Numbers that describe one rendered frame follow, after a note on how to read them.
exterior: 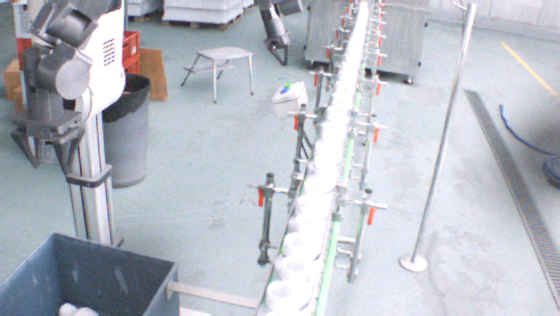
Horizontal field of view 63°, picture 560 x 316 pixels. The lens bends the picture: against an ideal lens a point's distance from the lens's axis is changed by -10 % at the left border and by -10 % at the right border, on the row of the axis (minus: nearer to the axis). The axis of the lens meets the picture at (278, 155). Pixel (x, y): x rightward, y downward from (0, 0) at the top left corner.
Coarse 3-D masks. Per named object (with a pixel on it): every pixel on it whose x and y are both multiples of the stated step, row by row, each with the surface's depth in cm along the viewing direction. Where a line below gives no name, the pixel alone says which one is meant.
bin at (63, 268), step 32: (32, 256) 98; (64, 256) 108; (96, 256) 105; (128, 256) 103; (0, 288) 88; (32, 288) 99; (64, 288) 112; (96, 288) 110; (128, 288) 107; (160, 288) 93; (192, 288) 97
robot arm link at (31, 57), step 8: (32, 48) 70; (40, 48) 69; (48, 48) 68; (24, 56) 68; (32, 56) 67; (40, 56) 66; (24, 64) 68; (32, 64) 68; (24, 72) 69; (32, 72) 68; (24, 80) 70; (32, 80) 69
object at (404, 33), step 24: (312, 0) 543; (336, 0) 533; (384, 0) 523; (408, 0) 520; (312, 24) 553; (336, 24) 548; (384, 24) 537; (408, 24) 531; (312, 48) 565; (384, 48) 548; (408, 48) 543; (408, 72) 555
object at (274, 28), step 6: (276, 18) 148; (264, 24) 150; (270, 24) 149; (276, 24) 149; (282, 24) 151; (270, 30) 150; (276, 30) 149; (282, 30) 150; (270, 36) 151; (276, 36) 150; (282, 36) 148; (264, 42) 149
